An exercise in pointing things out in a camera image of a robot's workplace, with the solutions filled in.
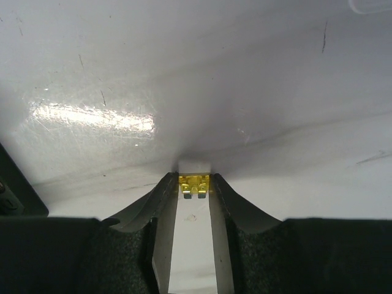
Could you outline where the yellow fuse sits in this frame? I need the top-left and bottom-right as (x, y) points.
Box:
(178, 173), (210, 200)

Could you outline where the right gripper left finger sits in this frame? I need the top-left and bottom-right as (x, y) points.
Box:
(76, 172), (178, 293)

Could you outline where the black fuse box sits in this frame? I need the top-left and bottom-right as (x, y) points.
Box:
(1, 145), (49, 217)

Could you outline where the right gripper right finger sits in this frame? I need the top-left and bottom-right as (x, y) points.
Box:
(211, 173), (306, 293)

